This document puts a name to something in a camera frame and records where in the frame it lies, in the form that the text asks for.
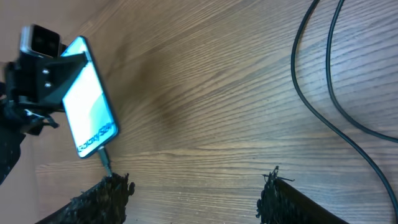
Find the Samsung Galaxy smartphone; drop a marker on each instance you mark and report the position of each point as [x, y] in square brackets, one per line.
[87, 106]

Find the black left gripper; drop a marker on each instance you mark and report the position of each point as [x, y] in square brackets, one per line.
[32, 82]

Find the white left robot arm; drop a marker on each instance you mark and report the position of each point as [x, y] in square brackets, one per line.
[10, 148]

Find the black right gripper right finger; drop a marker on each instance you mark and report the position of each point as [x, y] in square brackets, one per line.
[283, 204]

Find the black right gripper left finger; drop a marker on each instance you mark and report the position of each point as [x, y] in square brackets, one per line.
[103, 203]

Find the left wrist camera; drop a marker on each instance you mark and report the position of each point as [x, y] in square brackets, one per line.
[38, 41]

